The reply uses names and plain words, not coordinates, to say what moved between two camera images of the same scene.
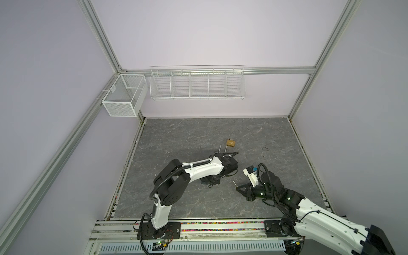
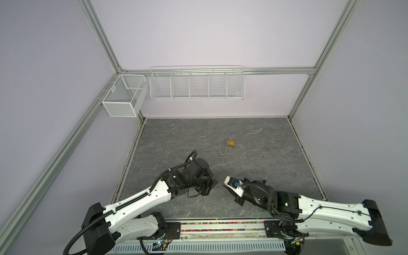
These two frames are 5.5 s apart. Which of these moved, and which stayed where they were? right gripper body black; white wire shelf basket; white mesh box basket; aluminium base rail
Moved: right gripper body black
Stayed: white wire shelf basket; white mesh box basket; aluminium base rail
